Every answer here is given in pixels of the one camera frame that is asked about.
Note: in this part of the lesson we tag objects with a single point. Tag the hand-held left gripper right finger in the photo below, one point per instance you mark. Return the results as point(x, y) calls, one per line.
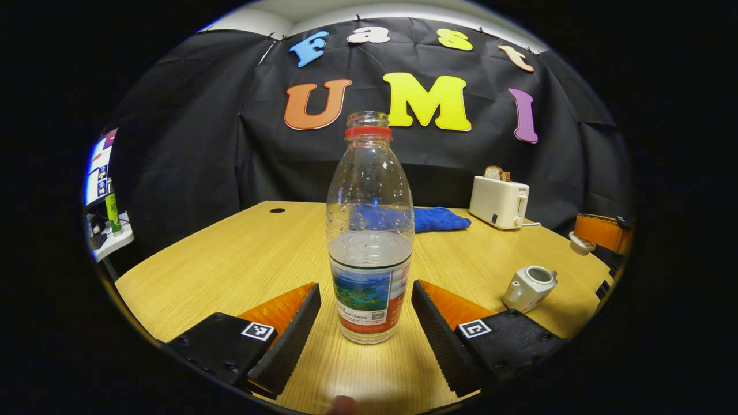
point(441, 346)

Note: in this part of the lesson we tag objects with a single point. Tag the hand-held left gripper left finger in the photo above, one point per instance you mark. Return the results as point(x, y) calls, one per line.
point(291, 346)

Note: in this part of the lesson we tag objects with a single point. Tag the clear plastic water bottle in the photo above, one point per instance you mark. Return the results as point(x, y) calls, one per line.
point(369, 202)

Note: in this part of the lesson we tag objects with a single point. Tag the toasted bread slice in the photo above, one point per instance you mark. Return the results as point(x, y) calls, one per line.
point(494, 173)

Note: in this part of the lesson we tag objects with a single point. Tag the black backdrop cloth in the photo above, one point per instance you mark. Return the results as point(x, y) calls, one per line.
point(202, 144)

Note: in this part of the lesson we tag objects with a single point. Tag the blue folded towel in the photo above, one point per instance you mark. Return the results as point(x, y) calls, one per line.
point(438, 219)

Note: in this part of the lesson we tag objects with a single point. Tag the white side desk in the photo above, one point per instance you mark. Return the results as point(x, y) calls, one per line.
point(118, 242)

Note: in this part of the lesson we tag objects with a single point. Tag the white toaster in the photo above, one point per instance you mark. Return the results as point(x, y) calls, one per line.
point(496, 202)

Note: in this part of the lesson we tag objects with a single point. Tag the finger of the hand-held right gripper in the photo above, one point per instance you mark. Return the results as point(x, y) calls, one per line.
point(602, 231)
point(603, 290)

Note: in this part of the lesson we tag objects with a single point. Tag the white ceramic teacup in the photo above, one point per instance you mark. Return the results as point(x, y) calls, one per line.
point(522, 293)

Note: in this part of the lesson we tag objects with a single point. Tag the computer monitor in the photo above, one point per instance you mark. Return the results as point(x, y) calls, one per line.
point(98, 173)

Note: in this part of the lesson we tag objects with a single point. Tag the small green bottle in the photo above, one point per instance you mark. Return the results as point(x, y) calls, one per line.
point(113, 213)

